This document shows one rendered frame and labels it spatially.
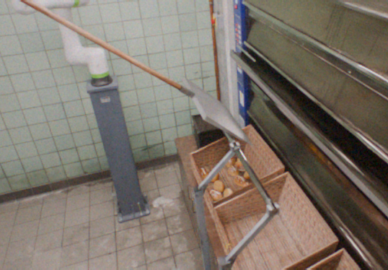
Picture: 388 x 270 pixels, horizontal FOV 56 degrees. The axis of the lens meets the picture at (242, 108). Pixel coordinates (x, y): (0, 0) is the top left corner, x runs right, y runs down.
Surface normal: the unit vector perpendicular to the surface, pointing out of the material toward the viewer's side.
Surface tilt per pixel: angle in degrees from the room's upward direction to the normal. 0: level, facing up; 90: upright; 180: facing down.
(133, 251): 0
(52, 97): 90
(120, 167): 90
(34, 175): 90
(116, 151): 90
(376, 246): 70
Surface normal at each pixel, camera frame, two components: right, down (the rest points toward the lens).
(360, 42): -0.89, -0.11
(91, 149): 0.34, 0.43
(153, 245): -0.04, -0.88
